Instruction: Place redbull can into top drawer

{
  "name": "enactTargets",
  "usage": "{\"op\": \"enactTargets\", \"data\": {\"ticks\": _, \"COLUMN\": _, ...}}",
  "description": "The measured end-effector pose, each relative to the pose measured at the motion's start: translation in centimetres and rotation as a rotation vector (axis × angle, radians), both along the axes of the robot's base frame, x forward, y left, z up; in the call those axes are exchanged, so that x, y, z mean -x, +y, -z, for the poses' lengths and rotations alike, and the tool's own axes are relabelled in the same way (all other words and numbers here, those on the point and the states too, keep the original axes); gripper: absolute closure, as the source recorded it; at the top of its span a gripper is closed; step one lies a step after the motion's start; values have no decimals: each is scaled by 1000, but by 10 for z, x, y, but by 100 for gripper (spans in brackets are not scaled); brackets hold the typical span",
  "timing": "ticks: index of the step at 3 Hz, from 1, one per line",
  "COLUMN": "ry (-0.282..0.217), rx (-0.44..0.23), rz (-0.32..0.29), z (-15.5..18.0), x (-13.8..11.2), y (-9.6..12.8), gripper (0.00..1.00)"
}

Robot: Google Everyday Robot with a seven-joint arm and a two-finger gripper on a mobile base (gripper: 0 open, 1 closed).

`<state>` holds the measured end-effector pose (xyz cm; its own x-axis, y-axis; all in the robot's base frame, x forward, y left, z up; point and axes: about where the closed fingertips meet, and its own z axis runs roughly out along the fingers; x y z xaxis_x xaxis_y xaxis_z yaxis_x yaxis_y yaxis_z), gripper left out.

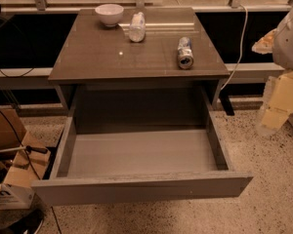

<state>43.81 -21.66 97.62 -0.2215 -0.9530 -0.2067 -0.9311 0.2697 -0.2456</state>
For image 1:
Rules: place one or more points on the clear plastic water bottle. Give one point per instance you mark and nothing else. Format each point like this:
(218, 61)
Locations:
(137, 28)

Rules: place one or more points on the open grey top drawer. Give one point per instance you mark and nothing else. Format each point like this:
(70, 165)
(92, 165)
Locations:
(140, 146)

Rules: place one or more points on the redbull can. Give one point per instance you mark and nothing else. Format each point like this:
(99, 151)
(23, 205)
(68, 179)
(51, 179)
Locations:
(184, 53)

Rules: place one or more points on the brown cardboard box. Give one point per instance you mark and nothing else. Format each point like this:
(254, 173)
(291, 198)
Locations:
(18, 169)

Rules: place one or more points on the black handled tool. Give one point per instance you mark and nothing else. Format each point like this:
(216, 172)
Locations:
(28, 148)

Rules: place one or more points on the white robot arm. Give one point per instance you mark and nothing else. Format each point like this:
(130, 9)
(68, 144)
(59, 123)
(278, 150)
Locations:
(282, 50)

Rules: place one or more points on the white ceramic bowl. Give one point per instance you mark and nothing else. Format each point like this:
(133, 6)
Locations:
(110, 14)

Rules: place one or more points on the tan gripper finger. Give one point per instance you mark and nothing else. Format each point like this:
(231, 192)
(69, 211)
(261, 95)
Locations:
(277, 104)
(265, 44)

